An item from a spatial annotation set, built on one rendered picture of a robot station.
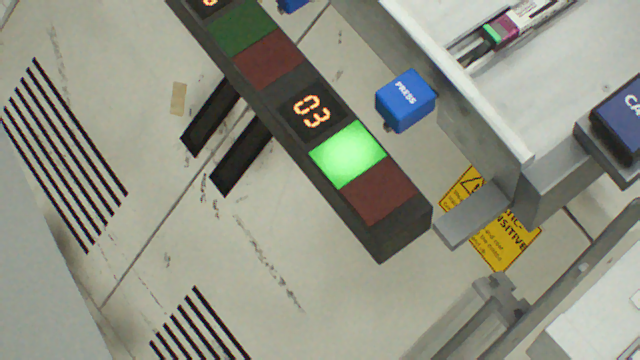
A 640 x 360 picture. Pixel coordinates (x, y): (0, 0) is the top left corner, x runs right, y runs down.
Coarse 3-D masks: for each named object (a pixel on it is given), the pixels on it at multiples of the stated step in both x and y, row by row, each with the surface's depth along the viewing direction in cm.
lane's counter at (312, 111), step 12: (312, 84) 80; (300, 96) 80; (312, 96) 80; (324, 96) 80; (276, 108) 80; (288, 108) 80; (300, 108) 80; (312, 108) 80; (324, 108) 80; (336, 108) 80; (288, 120) 79; (300, 120) 79; (312, 120) 79; (324, 120) 79; (336, 120) 79; (300, 132) 79; (312, 132) 79
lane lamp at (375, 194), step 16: (384, 160) 78; (368, 176) 78; (384, 176) 78; (400, 176) 78; (352, 192) 77; (368, 192) 77; (384, 192) 77; (400, 192) 77; (416, 192) 77; (368, 208) 77; (384, 208) 77; (368, 224) 77
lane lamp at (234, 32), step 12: (252, 0) 83; (240, 12) 82; (252, 12) 82; (216, 24) 82; (228, 24) 82; (240, 24) 82; (252, 24) 82; (264, 24) 82; (216, 36) 82; (228, 36) 82; (240, 36) 82; (252, 36) 82; (228, 48) 81; (240, 48) 81
